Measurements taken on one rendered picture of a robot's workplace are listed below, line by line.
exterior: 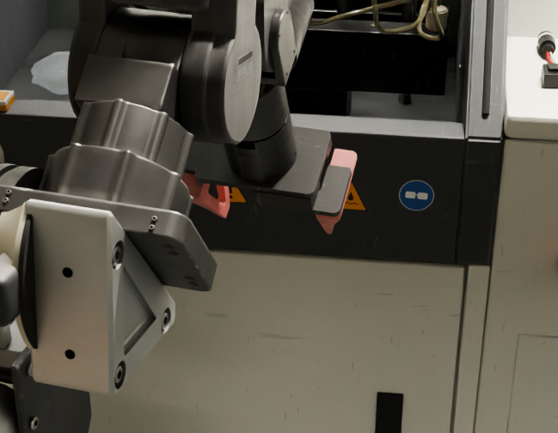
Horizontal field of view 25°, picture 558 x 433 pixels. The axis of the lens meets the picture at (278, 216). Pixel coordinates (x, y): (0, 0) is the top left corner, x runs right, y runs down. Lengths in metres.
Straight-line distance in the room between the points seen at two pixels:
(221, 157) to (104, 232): 0.38
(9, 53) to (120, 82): 1.06
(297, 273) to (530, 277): 0.26
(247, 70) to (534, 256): 0.71
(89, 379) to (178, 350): 0.84
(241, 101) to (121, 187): 0.12
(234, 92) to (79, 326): 0.18
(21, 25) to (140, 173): 1.15
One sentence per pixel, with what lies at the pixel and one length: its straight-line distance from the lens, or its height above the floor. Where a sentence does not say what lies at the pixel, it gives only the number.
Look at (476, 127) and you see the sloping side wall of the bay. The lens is 1.36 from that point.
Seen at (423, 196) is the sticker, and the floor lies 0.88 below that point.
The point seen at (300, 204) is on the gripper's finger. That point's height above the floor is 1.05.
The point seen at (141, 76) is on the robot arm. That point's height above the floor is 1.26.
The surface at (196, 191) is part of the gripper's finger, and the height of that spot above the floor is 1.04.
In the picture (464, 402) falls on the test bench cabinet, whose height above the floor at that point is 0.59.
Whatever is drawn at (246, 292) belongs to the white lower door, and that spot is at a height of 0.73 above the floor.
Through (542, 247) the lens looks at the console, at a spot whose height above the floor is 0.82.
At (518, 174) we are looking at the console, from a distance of 1.37.
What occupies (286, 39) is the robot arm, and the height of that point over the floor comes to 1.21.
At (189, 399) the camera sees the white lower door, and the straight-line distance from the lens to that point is 1.58.
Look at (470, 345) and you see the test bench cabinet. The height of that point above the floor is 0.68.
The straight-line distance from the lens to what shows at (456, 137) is 1.35.
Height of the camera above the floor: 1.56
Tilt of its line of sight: 31 degrees down
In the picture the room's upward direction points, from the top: straight up
